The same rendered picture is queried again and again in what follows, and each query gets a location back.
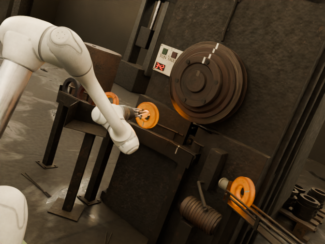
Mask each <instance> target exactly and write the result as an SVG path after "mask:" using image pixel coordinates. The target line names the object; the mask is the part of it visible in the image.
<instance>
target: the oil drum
mask: <svg viewBox="0 0 325 244"><path fill-rule="evenodd" d="M84 44H85V46H86V48H87V49H88V51H89V54H90V58H91V60H92V65H93V70H94V74H95V76H96V78H97V80H98V82H99V84H100V86H101V88H102V89H103V91H104V92H111V89H112V86H113V83H114V80H115V77H116V74H117V71H118V67H119V64H120V61H121V58H122V56H121V55H120V54H118V53H116V52H114V51H111V50H109V49H106V48H103V47H100V46H97V45H93V44H90V43H85V42H84ZM71 86H72V87H75V85H74V83H73V82H71ZM74 92H75V89H73V88H72V93H71V95H74ZM86 99H87V94H85V93H83V100H84V101H86Z"/></svg>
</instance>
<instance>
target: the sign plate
mask: <svg viewBox="0 0 325 244"><path fill-rule="evenodd" d="M163 48H165V49H168V51H167V53H166V55H165V54H163V53H162V51H163ZM173 52H176V53H177V55H176V58H172V57H171V55H172V53H173ZM182 52H183V51H180V50H177V49H175V48H172V47H169V46H166V45H163V44H161V47H160V50H159V53H158V56H157V58H156V61H155V64H154V67H153V70H156V71H158V72H160V73H163V74H165V75H167V76H170V73H171V70H172V67H173V65H174V63H175V61H176V60H177V58H178V57H179V56H180V54H181V53H182ZM163 65H164V66H163ZM159 66H161V67H163V68H161V67H159ZM156 67H157V68H156Z"/></svg>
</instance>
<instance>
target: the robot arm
mask: <svg viewBox="0 0 325 244"><path fill-rule="evenodd" d="M0 41H1V43H2V44H3V49H2V57H3V58H4V60H3V62H2V64H1V66H0V139H1V137H2V135H3V133H4V131H5V129H6V127H7V125H8V122H9V120H10V118H11V116H12V114H13V112H14V110H15V108H16V106H17V104H18V101H19V99H20V97H21V95H22V93H23V91H24V89H25V87H26V85H27V83H28V81H29V78H30V76H31V74H32V72H35V71H37V70H38V69H39V68H40V67H41V66H42V65H43V64H44V63H46V62H47V63H49V64H52V65H54V66H57V67H59V68H61V69H62V68H63V69H65V70H66V71H67V72H68V73H69V74H70V75H71V76H72V77H74V78H75V79H76V80H77V81H78V82H80V84H81V85H82V86H83V87H84V88H85V90H86V91H87V93H88V94H89V96H90V97H91V99H92V100H93V101H94V103H95V105H96V107H95V108H94V109H93V111H92V113H91V116H92V119H93V120H94V121H95V122H96V123H98V124H101V125H102V126H103V127H105V128H106V129H107V130H108V132H109V134H110V137H111V139H112V141H113V142H114V144H115V145H116V146H117V147H118V149H119V150H120V151H122V152H123V153H124V154H131V153H133V152H135V151H136V150H137V149H138V147H139V140H138V137H137V136H136V134H135V131H134V130H133V128H132V127H131V126H130V125H129V124H128V123H127V122H126V121H127V120H131V119H132V118H137V117H139V119H140V120H141V119H143V118H146V117H148V115H150V113H149V111H148V110H144V109H142V110H141V109H139V108H131V107H127V106H125V105H115V104H111V103H110V101H109V100H108V98H107V96H106V94H105V93H104V91H103V89H102V88H101V86H100V84H99V82H98V80H97V78H96V76H95V74H94V70H93V65H92V60H91V58H90V54H89V51H88V49H87V48H86V46H85V44H84V43H83V41H82V40H81V38H80V37H79V36H78V35H77V34H76V33H75V32H74V31H72V30H71V29H69V28H67V27H57V26H54V25H52V24H51V23H48V22H46V21H43V20H40V19H36V18H33V17H29V16H12V17H9V18H7V19H5V20H4V21H3V22H2V24H1V26H0ZM27 221H28V206H27V201H26V198H25V196H24V195H23V194H22V193H21V192H20V191H19V190H18V189H16V188H14V187H11V186H0V244H22V242H23V239H24V235H25V231H26V227H27Z"/></svg>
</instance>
